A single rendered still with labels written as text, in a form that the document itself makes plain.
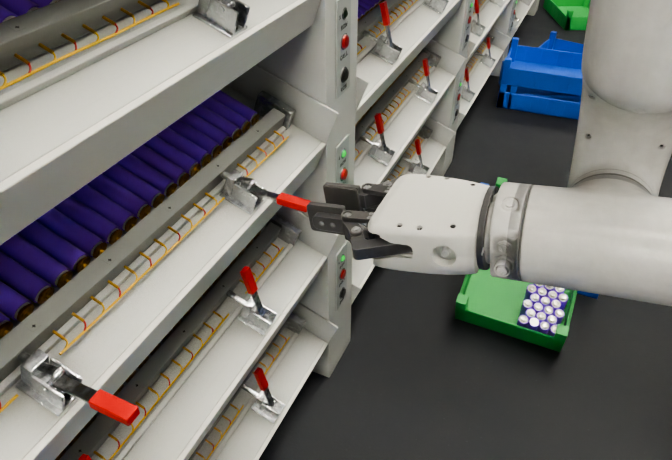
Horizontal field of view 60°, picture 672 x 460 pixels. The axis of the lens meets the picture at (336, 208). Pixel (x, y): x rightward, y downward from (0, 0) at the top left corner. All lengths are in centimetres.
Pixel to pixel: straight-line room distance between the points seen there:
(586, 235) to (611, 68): 13
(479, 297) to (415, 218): 71
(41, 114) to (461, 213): 33
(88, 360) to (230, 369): 25
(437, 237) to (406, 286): 75
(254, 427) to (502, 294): 57
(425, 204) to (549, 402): 65
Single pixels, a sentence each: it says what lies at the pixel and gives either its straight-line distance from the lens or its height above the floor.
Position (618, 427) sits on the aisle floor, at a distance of 112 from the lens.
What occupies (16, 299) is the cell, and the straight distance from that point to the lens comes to 52.
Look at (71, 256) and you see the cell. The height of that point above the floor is 53.
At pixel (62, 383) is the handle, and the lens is 48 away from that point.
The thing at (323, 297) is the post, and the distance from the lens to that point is 93.
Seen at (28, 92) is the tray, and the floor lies 70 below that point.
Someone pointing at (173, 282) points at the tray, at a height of 49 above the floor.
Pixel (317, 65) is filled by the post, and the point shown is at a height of 59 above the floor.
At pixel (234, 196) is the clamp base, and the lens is 63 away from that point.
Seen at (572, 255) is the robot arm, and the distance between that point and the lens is 49.
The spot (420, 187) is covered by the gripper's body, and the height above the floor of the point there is 55.
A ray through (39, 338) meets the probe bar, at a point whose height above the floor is 52.
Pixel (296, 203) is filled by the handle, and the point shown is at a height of 51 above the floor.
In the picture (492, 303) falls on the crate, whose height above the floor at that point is 2.
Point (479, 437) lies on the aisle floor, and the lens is 104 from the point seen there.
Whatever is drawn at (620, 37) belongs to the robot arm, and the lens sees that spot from 42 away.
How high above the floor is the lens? 86
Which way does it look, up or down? 37 degrees down
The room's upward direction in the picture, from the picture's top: straight up
